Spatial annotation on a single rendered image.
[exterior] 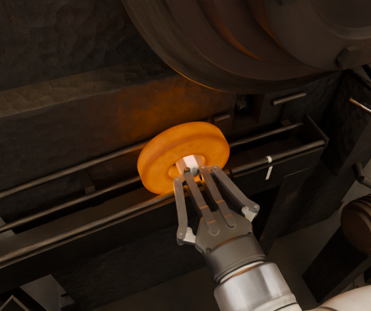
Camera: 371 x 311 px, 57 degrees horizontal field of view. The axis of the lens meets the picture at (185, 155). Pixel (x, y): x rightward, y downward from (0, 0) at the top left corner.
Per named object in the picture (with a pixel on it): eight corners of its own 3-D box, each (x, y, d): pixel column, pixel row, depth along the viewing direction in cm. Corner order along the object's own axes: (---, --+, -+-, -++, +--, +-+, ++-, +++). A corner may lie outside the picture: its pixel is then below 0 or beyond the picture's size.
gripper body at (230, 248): (210, 294, 46) (185, 234, 51) (265, 271, 48) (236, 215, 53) (215, 277, 40) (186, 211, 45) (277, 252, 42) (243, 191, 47)
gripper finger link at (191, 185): (219, 240, 49) (210, 244, 49) (188, 179, 55) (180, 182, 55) (222, 229, 46) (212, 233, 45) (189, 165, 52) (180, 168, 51)
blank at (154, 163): (127, 139, 50) (134, 157, 48) (224, 108, 52) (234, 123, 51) (143, 190, 63) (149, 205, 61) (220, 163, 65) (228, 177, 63)
